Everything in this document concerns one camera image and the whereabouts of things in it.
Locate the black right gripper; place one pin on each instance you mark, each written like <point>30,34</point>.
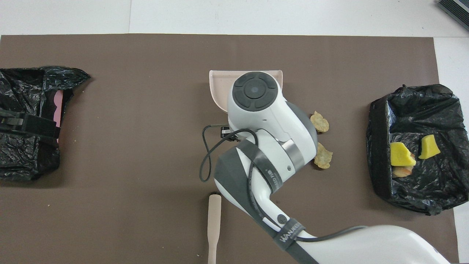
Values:
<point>229,133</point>

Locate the beige plastic dustpan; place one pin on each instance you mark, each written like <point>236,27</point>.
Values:
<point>220,86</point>

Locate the beige sponge chunk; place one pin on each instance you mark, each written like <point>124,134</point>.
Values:
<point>324,157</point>
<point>320,124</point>
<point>402,171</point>

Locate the yellow and green sponge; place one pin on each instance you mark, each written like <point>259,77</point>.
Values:
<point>401,154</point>

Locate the yellow sponge wedge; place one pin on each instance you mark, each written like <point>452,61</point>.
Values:
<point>428,147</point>

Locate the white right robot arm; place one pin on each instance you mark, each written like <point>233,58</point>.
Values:
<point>271,121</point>

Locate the black trash bag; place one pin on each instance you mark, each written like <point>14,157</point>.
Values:
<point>25,154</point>

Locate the pink bin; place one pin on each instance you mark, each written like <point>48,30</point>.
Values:
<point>58,106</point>

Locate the black bag lined bin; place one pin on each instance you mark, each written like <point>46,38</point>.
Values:
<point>414,110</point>

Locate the brown table mat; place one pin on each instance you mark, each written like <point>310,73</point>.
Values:
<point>128,183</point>

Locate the dark ribbed panel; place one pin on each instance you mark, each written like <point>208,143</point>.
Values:
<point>456,11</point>

